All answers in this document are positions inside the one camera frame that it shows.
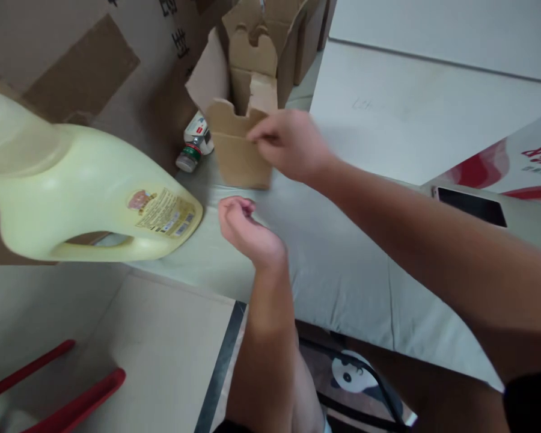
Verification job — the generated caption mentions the person's right hand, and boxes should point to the person's right hand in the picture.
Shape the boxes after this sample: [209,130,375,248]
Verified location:
[246,109,340,184]

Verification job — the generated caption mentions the clear bottle with red label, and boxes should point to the clear bottle with red label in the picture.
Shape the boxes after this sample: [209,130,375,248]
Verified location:
[176,112,215,173]

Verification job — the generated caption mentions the grey cloth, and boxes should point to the grey cloth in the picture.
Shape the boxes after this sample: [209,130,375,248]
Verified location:
[130,108,507,394]

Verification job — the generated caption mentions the yellow detergent jug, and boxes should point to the yellow detergent jug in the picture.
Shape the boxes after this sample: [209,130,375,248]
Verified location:
[0,90,204,262]

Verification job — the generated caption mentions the large brown cardboard carton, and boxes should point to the large brown cardboard carton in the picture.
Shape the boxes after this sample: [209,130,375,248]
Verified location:
[0,0,235,267]

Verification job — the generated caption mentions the dark brown cardboard carton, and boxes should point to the dark brown cardboard carton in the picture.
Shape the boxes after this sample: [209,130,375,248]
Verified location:
[293,0,338,87]

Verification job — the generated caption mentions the white box with red print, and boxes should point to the white box with red print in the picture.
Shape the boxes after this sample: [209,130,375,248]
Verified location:
[418,110,541,209]

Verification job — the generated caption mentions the black smartphone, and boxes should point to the black smartphone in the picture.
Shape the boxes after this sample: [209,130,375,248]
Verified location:
[430,185,509,229]

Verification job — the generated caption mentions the open brown cardboard box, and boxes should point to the open brown cardboard box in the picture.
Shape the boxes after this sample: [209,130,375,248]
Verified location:
[185,0,310,132]

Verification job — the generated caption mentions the small brown cardboard box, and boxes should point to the small brown cardboard box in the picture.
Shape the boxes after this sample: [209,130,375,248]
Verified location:
[206,98,272,191]

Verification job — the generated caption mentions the person's left hand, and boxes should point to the person's left hand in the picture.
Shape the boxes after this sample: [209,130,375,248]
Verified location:
[218,195,288,272]

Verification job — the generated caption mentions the panda print cushion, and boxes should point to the panda print cushion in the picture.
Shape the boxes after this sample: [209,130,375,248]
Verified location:
[329,349,381,402]

